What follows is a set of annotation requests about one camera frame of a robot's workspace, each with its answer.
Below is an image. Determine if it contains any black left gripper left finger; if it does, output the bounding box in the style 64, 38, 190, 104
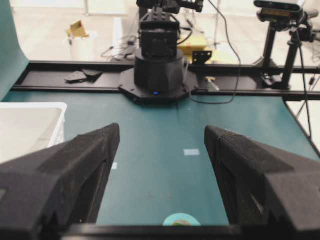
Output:
0, 123, 120, 240

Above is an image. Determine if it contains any black camera stand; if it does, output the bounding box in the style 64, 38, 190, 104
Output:
254, 20, 316, 90

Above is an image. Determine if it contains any yellow box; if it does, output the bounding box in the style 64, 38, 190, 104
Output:
178, 33, 212, 63

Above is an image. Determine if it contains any small tape piece marker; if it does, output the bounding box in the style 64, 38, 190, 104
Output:
111, 162, 118, 170
183, 148, 200, 156

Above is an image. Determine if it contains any white bin with cardboard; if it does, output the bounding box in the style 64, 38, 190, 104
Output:
66, 20, 98, 62

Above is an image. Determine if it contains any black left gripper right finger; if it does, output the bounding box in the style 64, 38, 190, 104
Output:
204, 125, 320, 233

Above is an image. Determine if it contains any white plastic basket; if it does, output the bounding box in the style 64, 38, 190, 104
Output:
0, 102, 68, 164

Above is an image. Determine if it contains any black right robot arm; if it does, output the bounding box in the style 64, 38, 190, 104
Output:
118, 0, 204, 104

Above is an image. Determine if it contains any black camera on stand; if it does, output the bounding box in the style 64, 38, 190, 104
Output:
253, 0, 320, 24

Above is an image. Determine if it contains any black cable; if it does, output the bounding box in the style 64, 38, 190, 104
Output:
189, 0, 242, 105

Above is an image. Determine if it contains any teal tape roll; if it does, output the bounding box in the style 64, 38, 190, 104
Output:
162, 213, 201, 227

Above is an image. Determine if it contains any black aluminium rail frame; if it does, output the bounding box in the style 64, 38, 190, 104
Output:
11, 61, 320, 104

